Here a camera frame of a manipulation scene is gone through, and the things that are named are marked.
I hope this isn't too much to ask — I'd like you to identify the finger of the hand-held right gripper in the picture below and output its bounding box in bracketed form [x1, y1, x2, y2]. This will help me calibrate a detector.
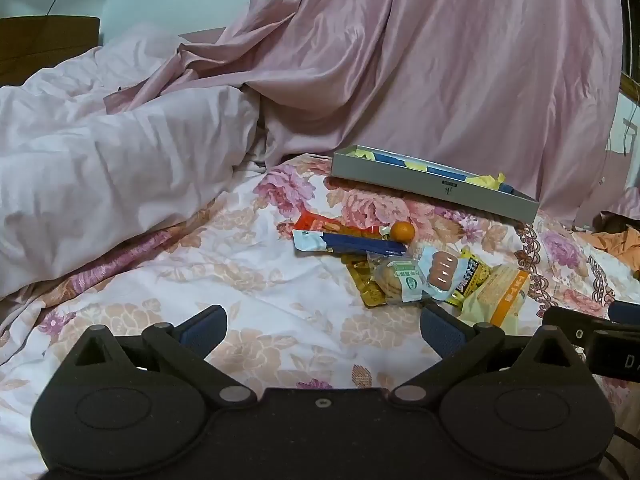
[542, 305, 608, 346]

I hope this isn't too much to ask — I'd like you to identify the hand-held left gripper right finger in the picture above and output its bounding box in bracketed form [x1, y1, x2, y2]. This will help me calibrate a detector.
[390, 305, 587, 407]

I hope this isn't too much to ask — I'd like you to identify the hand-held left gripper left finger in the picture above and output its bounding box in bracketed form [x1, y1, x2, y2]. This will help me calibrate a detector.
[59, 305, 257, 407]

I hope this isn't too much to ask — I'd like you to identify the light blue sausage packet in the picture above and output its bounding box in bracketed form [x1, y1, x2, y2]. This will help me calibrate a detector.
[417, 246, 461, 303]

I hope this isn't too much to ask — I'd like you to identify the yellow green snack packet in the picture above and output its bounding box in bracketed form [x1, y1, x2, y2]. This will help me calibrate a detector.
[445, 247, 493, 307]

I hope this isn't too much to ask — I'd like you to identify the clear biscuit packet green label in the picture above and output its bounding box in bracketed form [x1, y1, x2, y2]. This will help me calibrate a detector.
[367, 252, 427, 307]

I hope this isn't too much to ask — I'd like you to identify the yellow orange cake packet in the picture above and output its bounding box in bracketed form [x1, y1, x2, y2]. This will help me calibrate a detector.
[457, 264, 531, 336]

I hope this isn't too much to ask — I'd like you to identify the golden brown snack packet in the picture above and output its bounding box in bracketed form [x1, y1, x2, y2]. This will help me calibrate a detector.
[342, 254, 388, 308]

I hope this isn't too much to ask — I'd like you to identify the blue white stick packet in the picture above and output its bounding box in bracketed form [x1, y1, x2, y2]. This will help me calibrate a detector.
[291, 230, 408, 257]

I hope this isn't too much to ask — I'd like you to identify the grey shallow cardboard box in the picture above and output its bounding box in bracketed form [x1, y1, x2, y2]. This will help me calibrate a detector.
[330, 145, 541, 224]

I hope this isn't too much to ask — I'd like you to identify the red dried tofu packet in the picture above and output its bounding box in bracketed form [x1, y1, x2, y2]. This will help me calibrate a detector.
[292, 212, 396, 241]

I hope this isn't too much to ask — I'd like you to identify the floral bed sheet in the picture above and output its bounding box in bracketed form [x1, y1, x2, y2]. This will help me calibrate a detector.
[0, 152, 640, 480]

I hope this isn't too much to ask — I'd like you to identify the orange cloth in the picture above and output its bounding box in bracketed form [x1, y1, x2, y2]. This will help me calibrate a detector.
[592, 227, 640, 276]

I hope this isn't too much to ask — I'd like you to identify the pale pink duvet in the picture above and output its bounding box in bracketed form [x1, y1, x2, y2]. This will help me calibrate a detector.
[0, 22, 262, 301]

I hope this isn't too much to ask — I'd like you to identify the pink satin sheet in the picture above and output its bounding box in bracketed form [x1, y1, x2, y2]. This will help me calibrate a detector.
[105, 0, 623, 221]

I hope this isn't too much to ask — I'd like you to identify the wooden headboard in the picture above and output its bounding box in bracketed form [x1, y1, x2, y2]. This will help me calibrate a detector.
[0, 16, 101, 87]

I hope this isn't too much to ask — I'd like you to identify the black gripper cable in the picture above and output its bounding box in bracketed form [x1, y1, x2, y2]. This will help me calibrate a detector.
[612, 425, 640, 480]

